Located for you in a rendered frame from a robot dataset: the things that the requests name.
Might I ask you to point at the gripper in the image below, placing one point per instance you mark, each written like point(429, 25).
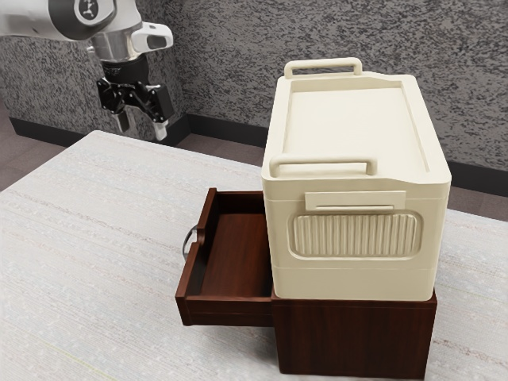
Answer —
point(125, 73)

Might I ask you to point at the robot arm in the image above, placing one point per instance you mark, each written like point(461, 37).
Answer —
point(59, 16)

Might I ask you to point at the dark wooden drawer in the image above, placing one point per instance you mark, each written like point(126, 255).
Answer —
point(222, 258)

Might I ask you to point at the cream box with lid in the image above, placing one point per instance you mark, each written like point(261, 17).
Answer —
point(353, 186)

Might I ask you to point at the dark wooden cabinet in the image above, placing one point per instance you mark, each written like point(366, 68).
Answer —
point(353, 337)

